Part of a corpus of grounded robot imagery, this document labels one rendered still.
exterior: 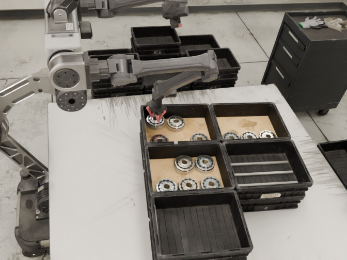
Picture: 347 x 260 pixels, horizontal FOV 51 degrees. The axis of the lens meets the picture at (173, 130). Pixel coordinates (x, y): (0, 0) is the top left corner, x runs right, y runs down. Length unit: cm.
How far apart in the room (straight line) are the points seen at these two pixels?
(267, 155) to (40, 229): 141
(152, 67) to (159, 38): 203
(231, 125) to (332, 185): 66
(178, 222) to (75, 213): 52
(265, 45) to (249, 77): 74
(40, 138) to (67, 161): 114
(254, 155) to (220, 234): 54
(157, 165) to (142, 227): 32
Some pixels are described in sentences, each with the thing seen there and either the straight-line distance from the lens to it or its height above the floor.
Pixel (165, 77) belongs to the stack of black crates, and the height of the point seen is 38.
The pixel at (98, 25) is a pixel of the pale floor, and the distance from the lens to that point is 458.
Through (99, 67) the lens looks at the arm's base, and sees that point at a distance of 138.
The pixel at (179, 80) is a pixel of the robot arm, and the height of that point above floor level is 128.
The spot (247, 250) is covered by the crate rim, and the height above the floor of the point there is 93.
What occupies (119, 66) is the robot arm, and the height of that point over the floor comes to 146.
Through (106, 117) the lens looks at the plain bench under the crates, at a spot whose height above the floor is 70.
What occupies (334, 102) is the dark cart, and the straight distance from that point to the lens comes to 372.
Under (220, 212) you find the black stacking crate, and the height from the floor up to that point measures 83.
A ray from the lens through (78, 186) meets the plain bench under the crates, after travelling 197.
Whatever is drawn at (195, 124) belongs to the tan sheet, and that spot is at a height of 83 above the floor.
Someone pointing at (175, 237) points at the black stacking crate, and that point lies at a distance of 166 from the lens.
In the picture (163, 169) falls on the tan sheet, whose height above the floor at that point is 83.
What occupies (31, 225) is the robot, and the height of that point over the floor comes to 24.
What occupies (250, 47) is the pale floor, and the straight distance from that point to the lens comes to 450.
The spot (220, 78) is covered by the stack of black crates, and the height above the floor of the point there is 49.
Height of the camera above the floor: 229
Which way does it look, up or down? 45 degrees down
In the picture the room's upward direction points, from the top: 8 degrees clockwise
